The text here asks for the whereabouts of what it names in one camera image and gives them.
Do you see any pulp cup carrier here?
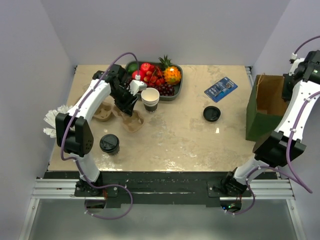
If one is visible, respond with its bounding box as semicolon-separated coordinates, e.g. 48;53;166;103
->
112;105;145;133

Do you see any black plastic cup lid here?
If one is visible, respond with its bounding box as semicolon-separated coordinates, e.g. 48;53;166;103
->
99;134;120;148

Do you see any dark grey fruit tray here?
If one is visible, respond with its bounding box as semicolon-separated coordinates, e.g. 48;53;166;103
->
125;61;183;101

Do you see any stack of black lids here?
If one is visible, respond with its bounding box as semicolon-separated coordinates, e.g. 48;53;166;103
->
203;106;221;122

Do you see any black paper coffee cup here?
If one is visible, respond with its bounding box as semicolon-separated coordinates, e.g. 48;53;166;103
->
100;146;120;156

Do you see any green lime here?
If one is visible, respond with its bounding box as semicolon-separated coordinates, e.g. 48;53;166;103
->
127;63;139;75

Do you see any orange pineapple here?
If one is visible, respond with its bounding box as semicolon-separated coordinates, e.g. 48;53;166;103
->
158;55;182;86

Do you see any red apple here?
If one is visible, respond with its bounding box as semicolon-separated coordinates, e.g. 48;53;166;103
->
131;70;146;81
140;62;155;73

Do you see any stack of pulp carriers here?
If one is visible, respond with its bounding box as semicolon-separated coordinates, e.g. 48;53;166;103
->
88;98;113;123

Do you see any blue card packet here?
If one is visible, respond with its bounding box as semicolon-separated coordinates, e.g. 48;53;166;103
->
204;76;238;103

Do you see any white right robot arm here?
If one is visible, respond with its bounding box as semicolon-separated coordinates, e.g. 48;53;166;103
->
220;50;320;197

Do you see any white wrapped straws bundle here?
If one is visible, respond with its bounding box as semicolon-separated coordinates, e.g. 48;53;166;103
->
43;105;73;138

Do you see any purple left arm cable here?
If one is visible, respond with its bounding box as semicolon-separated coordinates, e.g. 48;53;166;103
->
59;51;140;221

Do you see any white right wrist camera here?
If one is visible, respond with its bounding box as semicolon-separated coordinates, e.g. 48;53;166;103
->
288;53;305;76

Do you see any stack of paper cups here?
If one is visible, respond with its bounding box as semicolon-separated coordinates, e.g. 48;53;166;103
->
141;87;160;113

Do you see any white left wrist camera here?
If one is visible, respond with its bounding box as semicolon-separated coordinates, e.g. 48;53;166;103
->
129;80;147;96

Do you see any dark purple grape bunch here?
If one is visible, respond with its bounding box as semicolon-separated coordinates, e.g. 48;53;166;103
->
124;78;133;88

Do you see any brown and green paper bag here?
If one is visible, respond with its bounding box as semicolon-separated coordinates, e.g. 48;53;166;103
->
245;73;288;142

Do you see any aluminium frame rail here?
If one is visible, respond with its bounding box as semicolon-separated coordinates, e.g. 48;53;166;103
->
31;178;296;201

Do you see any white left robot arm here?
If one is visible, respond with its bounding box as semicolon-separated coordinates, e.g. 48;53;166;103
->
55;64;140;196

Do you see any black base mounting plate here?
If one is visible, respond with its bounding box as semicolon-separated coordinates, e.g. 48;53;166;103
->
40;171;279;208

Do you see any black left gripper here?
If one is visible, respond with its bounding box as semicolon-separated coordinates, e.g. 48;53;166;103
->
110;86;140;117

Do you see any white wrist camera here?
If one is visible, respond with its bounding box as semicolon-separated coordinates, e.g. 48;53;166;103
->
288;53;305;76
129;80;147;96

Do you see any red lychee bunch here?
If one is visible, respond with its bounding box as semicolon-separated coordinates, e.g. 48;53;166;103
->
142;70;166;87

